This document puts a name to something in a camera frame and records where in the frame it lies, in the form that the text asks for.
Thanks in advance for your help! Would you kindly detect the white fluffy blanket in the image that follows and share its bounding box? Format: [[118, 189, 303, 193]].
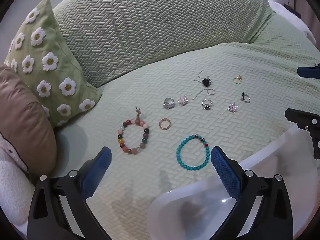
[[269, 0, 318, 45]]

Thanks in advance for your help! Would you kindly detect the chunky silver ring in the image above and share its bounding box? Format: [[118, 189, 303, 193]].
[[163, 97, 176, 109]]

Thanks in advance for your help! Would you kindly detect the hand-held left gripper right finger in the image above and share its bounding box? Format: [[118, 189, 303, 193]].
[[211, 146, 293, 240]]

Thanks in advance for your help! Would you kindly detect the turquoise bead bracelet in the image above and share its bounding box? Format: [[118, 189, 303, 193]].
[[176, 134, 211, 171]]

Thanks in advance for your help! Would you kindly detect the green woven sofa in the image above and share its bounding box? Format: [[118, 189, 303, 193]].
[[50, 0, 320, 240]]

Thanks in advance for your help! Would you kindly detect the black pendant silver necklace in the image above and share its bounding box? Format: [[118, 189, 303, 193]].
[[192, 70, 216, 100]]

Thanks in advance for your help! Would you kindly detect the green daisy throw pillow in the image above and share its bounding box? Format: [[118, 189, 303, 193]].
[[4, 0, 103, 129]]

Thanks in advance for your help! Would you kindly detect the multicolor bead bracelet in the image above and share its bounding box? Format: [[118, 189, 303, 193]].
[[117, 107, 150, 155]]

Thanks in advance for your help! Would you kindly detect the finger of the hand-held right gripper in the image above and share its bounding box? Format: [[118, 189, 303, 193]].
[[297, 64, 320, 80], [285, 108, 320, 160]]

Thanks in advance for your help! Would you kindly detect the white fluffy flower cushion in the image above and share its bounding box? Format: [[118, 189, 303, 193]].
[[0, 132, 35, 227]]

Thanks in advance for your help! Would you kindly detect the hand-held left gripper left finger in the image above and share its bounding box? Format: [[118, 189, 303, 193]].
[[27, 146, 112, 240]]

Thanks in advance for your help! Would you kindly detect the brown round cushion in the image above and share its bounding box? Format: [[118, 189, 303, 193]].
[[0, 64, 58, 178]]

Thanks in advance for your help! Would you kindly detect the white plastic tray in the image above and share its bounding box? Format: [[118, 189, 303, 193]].
[[146, 124, 317, 240]]

